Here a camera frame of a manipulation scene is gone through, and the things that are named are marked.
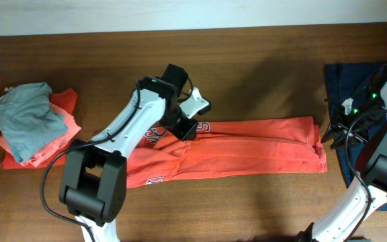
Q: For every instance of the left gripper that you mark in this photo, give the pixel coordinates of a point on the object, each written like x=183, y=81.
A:
x=184, y=132

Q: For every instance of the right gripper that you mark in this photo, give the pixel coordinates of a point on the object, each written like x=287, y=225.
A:
x=338, y=127

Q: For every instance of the orange-red printed t-shirt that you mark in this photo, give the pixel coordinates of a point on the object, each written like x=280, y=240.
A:
x=224, y=149

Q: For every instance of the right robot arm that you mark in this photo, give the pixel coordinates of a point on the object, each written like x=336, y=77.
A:
x=368, y=189

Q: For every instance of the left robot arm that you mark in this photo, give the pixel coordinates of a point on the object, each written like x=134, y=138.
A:
x=94, y=181

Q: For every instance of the navy blue garment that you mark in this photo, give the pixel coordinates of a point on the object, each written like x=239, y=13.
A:
x=341, y=81

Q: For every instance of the salmon pink folded shirt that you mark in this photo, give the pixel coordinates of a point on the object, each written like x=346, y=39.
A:
x=44, y=156

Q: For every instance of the red folded shirt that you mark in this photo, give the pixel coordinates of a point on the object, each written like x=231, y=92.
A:
x=66, y=100

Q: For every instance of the grey crumpled shirt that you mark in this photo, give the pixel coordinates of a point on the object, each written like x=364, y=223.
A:
x=26, y=120

